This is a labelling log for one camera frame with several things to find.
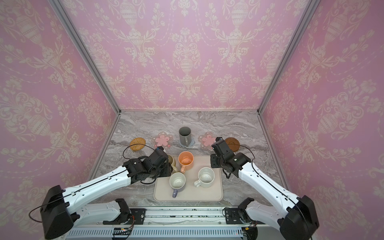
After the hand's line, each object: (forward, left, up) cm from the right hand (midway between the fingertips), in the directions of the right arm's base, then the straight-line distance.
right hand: (215, 158), depth 81 cm
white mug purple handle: (-7, +21, -12) cm, 26 cm away
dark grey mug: (+17, +16, -1) cm, 24 cm away
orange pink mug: (+5, +17, -11) cm, 20 cm away
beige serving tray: (-13, +29, -12) cm, 34 cm away
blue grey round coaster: (+19, +12, -12) cm, 26 cm away
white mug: (-6, +5, -12) cm, 14 cm away
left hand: (-6, +24, -1) cm, 24 cm away
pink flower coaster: (+22, +33, -11) cm, 41 cm away
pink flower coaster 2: (+21, +2, -13) cm, 25 cm away
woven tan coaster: (+20, +50, -12) cm, 55 cm away
